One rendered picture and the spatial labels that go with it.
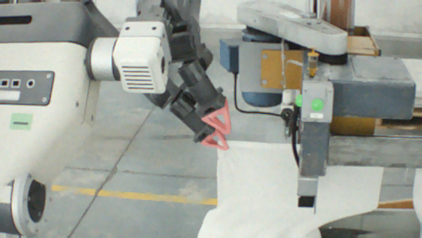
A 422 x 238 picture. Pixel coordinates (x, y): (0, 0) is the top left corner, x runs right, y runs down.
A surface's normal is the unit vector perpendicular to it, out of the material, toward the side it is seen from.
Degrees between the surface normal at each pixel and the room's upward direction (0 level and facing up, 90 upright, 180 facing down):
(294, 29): 90
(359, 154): 90
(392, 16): 90
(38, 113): 50
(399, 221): 90
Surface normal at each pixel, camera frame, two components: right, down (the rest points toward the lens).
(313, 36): -0.87, 0.20
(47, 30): -0.14, -0.31
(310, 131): -0.16, 0.38
